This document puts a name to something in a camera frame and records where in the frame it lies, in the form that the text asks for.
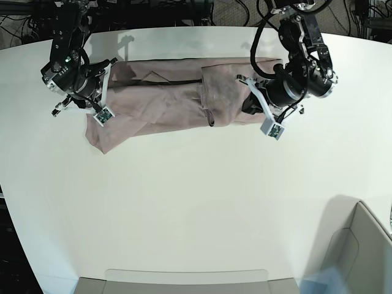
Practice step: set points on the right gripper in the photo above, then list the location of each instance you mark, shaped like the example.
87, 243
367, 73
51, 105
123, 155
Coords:
81, 83

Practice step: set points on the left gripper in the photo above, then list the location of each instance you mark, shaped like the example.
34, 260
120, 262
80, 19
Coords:
280, 95

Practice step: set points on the pink T-shirt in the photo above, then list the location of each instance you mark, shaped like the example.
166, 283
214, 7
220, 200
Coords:
155, 96

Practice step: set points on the grey bin right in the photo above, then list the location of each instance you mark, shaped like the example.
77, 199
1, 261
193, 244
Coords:
363, 251

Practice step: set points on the grey bin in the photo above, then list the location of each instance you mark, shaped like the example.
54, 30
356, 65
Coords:
130, 281
363, 251

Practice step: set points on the grey bin front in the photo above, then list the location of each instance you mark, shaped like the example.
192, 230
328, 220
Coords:
130, 281

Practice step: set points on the blue cloth in bin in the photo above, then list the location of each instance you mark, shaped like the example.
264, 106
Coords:
327, 281

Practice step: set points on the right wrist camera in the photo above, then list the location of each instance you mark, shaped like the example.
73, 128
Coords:
103, 116

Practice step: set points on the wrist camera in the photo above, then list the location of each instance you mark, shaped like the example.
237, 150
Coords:
103, 116
272, 128

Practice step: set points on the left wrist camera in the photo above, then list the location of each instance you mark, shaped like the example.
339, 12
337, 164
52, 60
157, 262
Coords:
272, 128

